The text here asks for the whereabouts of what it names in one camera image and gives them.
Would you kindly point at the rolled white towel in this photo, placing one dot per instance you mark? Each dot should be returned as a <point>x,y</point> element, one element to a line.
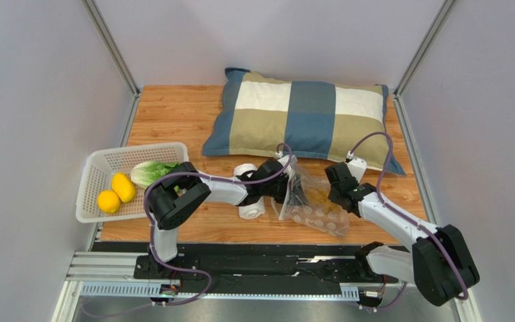
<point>255,210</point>

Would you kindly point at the clear zip top bag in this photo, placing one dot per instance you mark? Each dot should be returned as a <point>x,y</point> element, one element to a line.
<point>333,224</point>

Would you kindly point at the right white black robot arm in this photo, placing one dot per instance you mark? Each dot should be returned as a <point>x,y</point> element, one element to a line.
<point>435,259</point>

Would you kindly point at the white perforated plastic basket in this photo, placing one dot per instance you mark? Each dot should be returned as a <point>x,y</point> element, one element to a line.
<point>103,164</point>

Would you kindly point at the green white fake cabbage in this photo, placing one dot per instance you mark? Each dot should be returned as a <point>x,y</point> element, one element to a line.
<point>146,173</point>

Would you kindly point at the checkered blue beige pillow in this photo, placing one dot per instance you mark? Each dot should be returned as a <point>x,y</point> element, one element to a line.
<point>316,119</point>

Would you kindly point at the left aluminium frame post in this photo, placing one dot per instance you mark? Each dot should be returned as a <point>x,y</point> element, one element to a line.
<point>101,26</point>

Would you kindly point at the right aluminium frame post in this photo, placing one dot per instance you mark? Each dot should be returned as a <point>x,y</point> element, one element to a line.
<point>423,49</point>

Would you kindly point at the aluminium frame post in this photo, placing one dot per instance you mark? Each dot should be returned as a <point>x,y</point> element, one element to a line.
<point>423,49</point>
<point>101,26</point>

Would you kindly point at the orange fake food piece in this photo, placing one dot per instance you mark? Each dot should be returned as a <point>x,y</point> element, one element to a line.
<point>318,199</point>

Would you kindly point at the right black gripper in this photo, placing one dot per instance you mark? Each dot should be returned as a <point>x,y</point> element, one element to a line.
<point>336,179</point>

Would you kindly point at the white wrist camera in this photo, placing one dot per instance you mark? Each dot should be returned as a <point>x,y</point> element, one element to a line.
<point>356,166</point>
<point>288,163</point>

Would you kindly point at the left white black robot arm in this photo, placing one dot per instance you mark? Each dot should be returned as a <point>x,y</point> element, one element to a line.
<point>172,199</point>

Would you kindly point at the yellow fake corn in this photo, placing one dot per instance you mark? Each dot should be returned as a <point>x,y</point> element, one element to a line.
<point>123,187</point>

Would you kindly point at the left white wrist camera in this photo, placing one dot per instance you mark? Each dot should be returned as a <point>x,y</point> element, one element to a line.
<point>288,163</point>

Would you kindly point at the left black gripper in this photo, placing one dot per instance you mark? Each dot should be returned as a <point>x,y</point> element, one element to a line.
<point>296,196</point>

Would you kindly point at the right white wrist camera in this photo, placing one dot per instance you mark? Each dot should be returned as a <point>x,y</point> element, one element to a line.
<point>356,166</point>

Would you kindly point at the yellow fake lemon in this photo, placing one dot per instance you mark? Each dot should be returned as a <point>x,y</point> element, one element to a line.
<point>108,202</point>

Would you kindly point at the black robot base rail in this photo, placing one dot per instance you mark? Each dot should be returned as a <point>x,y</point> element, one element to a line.
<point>324,272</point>

